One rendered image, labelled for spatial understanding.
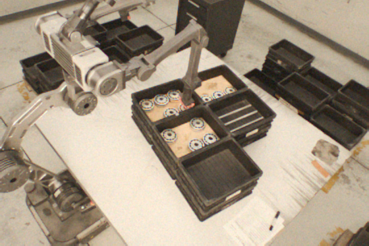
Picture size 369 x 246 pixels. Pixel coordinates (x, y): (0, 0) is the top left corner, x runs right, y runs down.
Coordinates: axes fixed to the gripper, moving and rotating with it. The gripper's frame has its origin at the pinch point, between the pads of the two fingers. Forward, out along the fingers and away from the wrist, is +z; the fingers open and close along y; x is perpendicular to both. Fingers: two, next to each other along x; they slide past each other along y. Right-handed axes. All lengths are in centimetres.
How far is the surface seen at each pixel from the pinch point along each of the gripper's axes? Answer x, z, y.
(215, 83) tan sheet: -36.2, 4.2, 17.8
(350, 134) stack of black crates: -153, 51, -42
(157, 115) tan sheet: 19.0, 3.9, 3.4
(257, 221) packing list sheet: -7, 18, -83
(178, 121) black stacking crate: 10.1, -1.0, -10.5
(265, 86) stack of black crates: -128, 61, 48
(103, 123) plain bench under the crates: 51, 16, 20
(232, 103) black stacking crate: -36.2, 3.8, -6.2
